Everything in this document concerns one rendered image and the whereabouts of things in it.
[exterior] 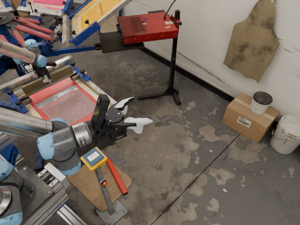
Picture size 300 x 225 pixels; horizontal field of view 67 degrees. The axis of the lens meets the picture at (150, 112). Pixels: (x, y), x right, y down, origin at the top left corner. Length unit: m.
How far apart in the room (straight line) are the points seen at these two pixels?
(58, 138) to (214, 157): 2.20
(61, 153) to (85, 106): 1.16
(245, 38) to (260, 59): 0.28
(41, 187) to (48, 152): 0.46
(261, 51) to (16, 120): 2.47
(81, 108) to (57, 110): 0.18
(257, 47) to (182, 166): 1.52
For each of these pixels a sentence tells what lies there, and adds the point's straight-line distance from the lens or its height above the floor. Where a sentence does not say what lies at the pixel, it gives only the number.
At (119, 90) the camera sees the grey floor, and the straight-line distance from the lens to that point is 3.42.
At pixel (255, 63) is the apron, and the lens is 2.88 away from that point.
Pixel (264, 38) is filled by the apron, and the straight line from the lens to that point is 2.74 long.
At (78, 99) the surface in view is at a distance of 1.96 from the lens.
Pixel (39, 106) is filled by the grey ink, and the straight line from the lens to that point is 2.01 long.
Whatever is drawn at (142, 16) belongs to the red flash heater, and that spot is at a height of 1.10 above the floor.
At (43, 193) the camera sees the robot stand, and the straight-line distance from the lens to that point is 1.18.
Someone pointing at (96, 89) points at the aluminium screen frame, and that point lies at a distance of 1.96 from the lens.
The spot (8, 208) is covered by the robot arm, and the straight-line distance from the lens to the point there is 0.94.
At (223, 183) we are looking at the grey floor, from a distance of 2.61.
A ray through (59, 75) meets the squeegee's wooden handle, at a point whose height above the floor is 1.10.
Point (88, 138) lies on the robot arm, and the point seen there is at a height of 1.67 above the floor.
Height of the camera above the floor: 2.24
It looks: 47 degrees down
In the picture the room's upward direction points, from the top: straight up
